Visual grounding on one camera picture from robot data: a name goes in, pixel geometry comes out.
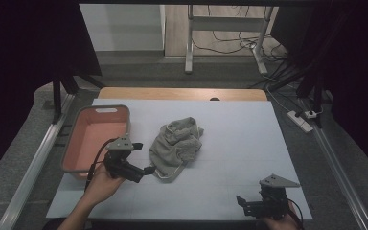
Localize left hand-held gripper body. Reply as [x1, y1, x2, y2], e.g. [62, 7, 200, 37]
[103, 133, 146, 184]

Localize aluminium rail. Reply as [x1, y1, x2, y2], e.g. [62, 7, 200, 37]
[299, 98, 368, 230]
[0, 93, 77, 230]

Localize black curtain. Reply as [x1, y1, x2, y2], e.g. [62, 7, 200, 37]
[269, 0, 368, 186]
[0, 0, 104, 186]

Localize white plug adapter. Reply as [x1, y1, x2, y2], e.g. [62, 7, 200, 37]
[304, 109, 321, 120]

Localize black stand legs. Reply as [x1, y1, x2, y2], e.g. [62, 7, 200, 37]
[248, 58, 334, 129]
[51, 74, 107, 126]

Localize black floor cables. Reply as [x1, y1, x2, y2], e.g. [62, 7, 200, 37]
[191, 4, 289, 62]

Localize white cabinet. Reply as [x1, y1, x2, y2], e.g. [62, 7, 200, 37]
[79, 3, 167, 53]

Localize person's right hand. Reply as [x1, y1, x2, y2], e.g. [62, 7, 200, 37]
[262, 201, 303, 230]

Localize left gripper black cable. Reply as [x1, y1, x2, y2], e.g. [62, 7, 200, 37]
[84, 137, 119, 193]

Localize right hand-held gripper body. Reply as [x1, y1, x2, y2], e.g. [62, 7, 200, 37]
[241, 173, 301, 221]

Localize white power strip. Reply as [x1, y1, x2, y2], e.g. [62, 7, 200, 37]
[286, 110, 314, 134]

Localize pink basket with grey rim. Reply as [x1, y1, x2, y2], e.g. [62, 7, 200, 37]
[59, 104, 131, 180]

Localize grey cloth garment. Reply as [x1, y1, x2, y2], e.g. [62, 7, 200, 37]
[149, 116, 205, 184]

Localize person's left hand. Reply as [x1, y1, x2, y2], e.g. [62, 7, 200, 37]
[83, 162, 127, 207]

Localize wooden table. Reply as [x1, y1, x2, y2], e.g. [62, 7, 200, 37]
[98, 86, 268, 103]

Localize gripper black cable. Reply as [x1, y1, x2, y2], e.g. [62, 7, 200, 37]
[287, 198, 305, 230]
[84, 137, 119, 193]

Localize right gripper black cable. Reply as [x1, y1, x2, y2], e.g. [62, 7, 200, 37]
[287, 198, 305, 230]

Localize white table board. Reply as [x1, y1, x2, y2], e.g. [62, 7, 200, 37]
[46, 98, 314, 222]

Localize white metal stand frame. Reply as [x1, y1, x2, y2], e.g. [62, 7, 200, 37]
[184, 4, 274, 76]

